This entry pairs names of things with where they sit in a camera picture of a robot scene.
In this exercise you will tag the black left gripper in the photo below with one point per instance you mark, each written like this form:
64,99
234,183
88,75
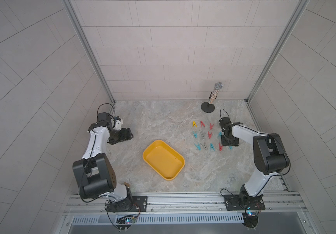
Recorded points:
122,137

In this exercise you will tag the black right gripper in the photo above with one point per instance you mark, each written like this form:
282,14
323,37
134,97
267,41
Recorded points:
234,144

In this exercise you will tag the grey clothespin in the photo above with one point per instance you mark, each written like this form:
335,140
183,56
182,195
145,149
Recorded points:
204,145
202,134

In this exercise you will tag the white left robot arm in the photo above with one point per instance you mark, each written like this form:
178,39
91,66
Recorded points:
94,173

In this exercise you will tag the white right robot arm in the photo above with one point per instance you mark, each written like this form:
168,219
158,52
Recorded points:
269,155

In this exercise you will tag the yellow plastic storage box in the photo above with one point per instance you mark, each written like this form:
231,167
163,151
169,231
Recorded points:
164,160

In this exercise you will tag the glittery stand with black base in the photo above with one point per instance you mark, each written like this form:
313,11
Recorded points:
209,107

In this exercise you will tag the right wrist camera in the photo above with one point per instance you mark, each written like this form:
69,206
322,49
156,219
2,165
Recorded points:
223,122

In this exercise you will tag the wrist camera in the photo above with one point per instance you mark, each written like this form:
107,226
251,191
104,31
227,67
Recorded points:
223,122
104,116

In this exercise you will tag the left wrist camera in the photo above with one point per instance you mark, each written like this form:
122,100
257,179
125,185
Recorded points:
104,116

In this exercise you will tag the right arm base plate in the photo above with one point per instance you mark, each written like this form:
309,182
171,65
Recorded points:
243,203

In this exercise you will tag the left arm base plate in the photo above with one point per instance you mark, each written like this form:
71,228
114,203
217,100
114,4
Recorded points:
133,204

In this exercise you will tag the aluminium front rail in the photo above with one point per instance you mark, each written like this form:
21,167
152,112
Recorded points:
217,202

